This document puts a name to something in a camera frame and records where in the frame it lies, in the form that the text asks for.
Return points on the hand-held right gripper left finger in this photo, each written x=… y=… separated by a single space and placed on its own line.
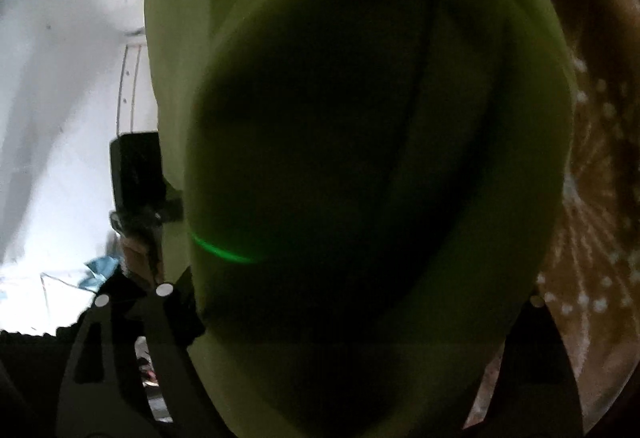
x=170 y=318

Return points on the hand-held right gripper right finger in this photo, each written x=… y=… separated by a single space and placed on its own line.
x=535 y=368

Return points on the olive green large garment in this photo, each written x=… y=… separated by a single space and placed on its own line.
x=350 y=118

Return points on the white panel door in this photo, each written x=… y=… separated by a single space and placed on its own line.
x=135 y=88

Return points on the blue cloth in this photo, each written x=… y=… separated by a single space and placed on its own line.
x=100 y=268

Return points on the brown floral blanket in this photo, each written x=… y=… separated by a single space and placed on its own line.
x=595 y=168

